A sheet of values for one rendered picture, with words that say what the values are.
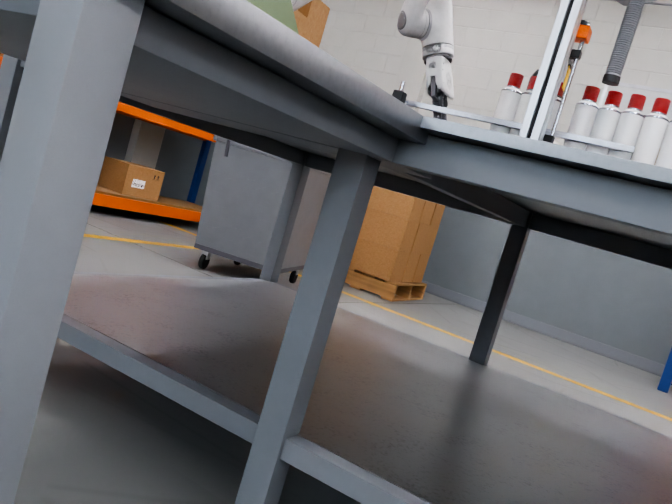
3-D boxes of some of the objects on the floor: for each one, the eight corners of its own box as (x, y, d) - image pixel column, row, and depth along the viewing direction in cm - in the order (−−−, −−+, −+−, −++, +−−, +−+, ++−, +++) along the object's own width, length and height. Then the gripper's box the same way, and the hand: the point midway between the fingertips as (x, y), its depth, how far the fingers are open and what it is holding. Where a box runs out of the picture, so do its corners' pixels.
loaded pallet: (423, 299, 572) (470, 146, 560) (390, 301, 497) (444, 125, 485) (308, 259, 622) (350, 118, 610) (263, 255, 547) (309, 94, 535)
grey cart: (229, 259, 467) (266, 131, 459) (310, 286, 455) (349, 154, 447) (173, 264, 381) (216, 106, 373) (270, 298, 368) (318, 134, 360)
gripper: (433, 68, 181) (435, 132, 180) (414, 50, 168) (416, 119, 167) (459, 63, 178) (462, 128, 176) (442, 44, 165) (445, 115, 163)
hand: (440, 116), depth 172 cm, fingers closed
